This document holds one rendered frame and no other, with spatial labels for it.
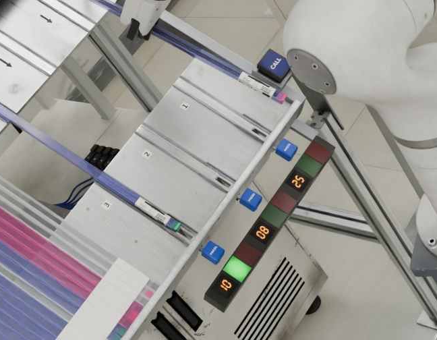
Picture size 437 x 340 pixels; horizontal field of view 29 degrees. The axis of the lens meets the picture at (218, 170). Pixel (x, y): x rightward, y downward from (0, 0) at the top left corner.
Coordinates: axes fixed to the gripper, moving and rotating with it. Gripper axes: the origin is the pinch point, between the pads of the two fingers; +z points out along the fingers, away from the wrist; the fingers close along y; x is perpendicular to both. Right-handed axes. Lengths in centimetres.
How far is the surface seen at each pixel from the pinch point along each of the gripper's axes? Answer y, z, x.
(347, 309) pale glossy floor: 1, 72, 68
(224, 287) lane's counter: 28.5, 6.6, 32.8
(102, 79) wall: -69, 203, -33
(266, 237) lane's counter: 17.9, 6.6, 34.6
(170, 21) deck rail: -8.4, 10.6, 1.6
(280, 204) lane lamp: 11.6, 6.8, 34.0
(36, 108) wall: -41, 195, -47
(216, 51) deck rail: -7.2, 8.9, 11.4
